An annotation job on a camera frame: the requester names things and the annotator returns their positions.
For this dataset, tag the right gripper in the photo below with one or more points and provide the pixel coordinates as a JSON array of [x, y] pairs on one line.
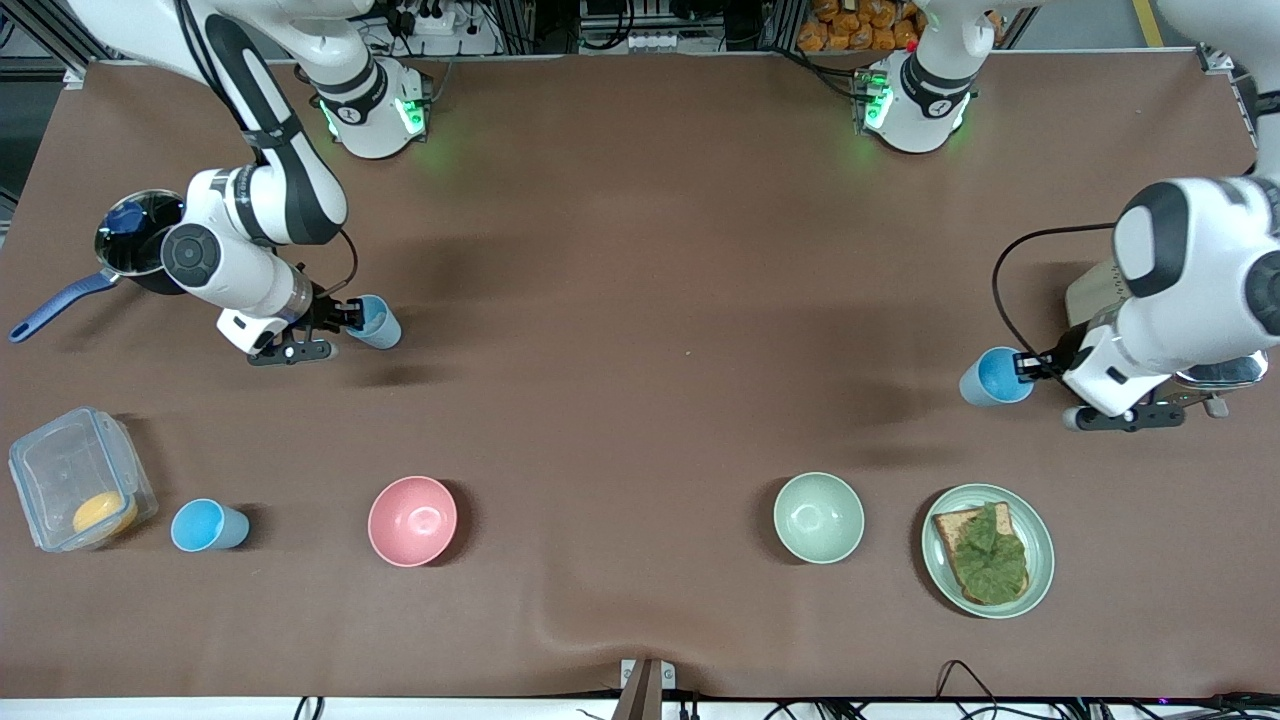
[[326, 311]]

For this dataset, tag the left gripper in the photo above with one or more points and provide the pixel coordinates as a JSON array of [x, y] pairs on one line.
[[1058, 363]]

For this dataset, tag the blue plastic cup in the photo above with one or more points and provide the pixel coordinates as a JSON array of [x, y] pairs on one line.
[[205, 526], [990, 380], [385, 325]]

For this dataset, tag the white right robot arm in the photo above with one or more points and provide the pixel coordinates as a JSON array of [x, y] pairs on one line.
[[290, 190]]

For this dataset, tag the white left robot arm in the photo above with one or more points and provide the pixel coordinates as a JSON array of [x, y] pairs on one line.
[[1190, 260]]

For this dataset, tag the beige chrome toaster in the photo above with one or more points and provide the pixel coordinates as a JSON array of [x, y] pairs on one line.
[[1090, 300]]

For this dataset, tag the toast slice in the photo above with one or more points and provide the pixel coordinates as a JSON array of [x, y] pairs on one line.
[[950, 530]]

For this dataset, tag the pale green plate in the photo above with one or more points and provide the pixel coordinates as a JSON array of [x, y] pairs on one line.
[[1040, 560]]

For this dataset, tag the green lettuce leaf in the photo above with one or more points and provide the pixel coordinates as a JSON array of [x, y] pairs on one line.
[[990, 560]]

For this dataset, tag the pink bowl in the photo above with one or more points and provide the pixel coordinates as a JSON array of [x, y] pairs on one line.
[[412, 520]]

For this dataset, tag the small dark blue object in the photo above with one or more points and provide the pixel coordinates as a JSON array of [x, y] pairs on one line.
[[125, 218]]

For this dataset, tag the pale green bowl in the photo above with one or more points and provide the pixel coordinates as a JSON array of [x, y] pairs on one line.
[[818, 518]]

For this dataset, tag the yellow round food piece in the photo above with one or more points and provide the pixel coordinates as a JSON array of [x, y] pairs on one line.
[[104, 513]]

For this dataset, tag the clear plastic food container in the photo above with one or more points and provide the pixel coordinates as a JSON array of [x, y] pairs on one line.
[[70, 465]]

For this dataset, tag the white power strip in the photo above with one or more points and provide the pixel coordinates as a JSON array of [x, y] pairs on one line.
[[430, 18]]

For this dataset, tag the brown table cover mat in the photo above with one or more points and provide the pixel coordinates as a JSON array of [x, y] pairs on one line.
[[640, 400]]

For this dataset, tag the orange snack bag pile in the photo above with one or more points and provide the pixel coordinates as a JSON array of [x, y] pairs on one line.
[[850, 30]]

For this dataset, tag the white electronics box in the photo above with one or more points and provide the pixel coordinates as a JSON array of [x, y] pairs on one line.
[[640, 42]]

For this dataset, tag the aluminium frame rail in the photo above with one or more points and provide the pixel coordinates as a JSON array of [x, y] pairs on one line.
[[1215, 62], [45, 38]]

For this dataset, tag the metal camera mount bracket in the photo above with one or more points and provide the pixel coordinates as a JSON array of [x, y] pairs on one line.
[[642, 690]]

